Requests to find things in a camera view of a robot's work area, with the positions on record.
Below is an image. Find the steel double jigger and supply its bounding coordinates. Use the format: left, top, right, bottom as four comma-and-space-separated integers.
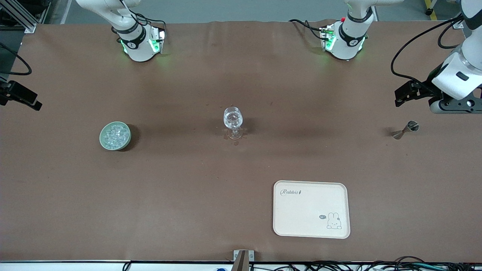
392, 120, 419, 140

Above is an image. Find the pile of clear ice cubes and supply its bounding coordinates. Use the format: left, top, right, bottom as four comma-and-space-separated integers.
104, 123, 128, 147

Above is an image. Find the clear stemmed wine glass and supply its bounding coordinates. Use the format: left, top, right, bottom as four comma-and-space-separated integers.
223, 107, 247, 140

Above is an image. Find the round green bowl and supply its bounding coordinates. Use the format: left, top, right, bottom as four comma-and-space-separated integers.
99, 121, 131, 151

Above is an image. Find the cream rabbit print tray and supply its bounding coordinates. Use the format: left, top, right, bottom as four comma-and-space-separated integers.
273, 180, 351, 239

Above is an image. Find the brown table cover sheet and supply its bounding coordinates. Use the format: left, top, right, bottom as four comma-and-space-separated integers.
0, 20, 482, 263

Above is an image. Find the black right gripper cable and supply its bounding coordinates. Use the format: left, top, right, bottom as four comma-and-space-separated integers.
0, 42, 32, 76

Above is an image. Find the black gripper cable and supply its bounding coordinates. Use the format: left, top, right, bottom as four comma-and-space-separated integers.
0, 42, 32, 76
390, 15, 465, 81

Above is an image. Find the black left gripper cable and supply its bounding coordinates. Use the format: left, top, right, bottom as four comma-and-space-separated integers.
390, 15, 465, 81

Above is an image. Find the black arm base cable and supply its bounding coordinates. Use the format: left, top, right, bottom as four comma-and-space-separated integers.
124, 0, 167, 32
289, 19, 325, 40

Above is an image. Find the black cable bundle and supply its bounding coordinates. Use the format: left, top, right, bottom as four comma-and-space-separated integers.
301, 256, 482, 271

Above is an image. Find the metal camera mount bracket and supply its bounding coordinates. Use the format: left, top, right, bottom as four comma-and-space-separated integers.
233, 250, 255, 271

